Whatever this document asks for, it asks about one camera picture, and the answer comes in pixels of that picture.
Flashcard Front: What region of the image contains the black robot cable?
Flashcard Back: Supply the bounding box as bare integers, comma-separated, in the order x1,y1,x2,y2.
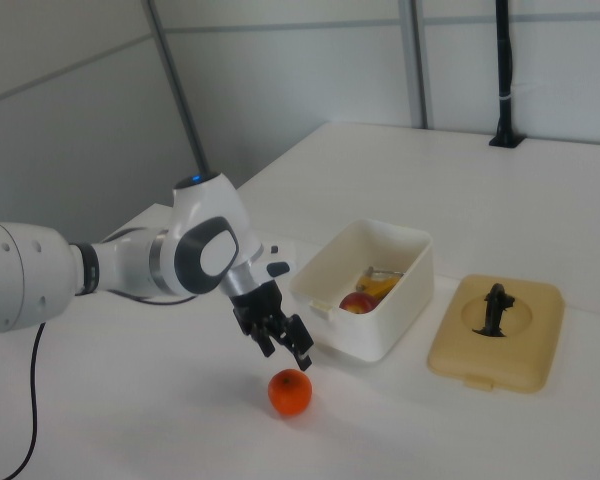
0,227,199,480

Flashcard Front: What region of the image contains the red apple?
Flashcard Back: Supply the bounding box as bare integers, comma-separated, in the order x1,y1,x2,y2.
338,292,379,316

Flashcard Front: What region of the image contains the dark partition post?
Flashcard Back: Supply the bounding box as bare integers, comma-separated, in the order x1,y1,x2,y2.
143,0,215,177

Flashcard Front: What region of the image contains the black lid handle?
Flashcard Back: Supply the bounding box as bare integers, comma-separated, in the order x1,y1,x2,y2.
471,282,516,339

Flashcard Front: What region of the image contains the black pole with base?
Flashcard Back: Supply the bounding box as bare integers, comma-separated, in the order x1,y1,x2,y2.
488,0,526,149

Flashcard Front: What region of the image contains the orange fruit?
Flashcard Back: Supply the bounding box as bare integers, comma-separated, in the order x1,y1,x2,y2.
267,368,313,417

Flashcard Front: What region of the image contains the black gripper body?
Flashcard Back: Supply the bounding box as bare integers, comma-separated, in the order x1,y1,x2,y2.
229,280,287,341

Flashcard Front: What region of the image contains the grey partition post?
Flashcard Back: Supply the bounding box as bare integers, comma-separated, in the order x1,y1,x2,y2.
408,0,435,130

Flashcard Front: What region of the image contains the white plastic container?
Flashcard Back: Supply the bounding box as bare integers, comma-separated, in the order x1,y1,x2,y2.
288,218,435,363

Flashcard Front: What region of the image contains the yellow toy clamp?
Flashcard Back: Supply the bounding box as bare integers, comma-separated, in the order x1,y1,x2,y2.
354,266,406,299

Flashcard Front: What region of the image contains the tan plastic lid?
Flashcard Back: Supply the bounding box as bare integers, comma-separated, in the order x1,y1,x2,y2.
426,273,566,394

